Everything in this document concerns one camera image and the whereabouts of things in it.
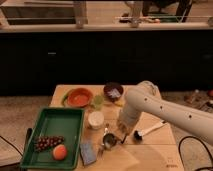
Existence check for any brown block eraser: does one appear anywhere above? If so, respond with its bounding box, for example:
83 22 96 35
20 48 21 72
121 134 127 144

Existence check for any white plastic cup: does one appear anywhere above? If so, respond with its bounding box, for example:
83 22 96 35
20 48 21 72
88 111 104 130

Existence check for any yellow banana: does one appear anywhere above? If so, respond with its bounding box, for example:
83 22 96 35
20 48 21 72
114 100 125 107

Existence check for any light green cup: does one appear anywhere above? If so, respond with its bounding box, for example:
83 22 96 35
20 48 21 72
93 95 104 110

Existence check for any orange fruit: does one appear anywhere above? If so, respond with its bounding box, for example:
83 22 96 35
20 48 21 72
52 144 67 160

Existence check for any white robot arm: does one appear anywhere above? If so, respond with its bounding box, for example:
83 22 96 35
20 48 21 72
117 81 213 145

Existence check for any small metal cup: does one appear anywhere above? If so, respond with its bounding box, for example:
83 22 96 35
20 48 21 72
101 133 117 150

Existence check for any white handled black brush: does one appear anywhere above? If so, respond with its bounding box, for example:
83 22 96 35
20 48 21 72
134 121 165 141

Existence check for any green plastic tray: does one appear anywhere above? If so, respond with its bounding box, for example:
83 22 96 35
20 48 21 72
20 107 84 170

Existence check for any metal spoon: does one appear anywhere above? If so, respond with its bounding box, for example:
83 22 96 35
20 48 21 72
104 124 109 135

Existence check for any dark brown bowl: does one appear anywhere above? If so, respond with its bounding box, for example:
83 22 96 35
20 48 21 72
103 82 124 102

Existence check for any dark grape bunch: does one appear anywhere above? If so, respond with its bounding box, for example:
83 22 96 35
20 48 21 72
34 136 65 152

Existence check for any blue sponge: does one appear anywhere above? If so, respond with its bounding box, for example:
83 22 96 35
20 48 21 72
80 142 97 166

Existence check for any black cable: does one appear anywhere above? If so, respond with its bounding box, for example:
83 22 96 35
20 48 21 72
178 135 213 171

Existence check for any orange bowl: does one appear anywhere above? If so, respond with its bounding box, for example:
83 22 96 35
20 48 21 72
67 88 93 107

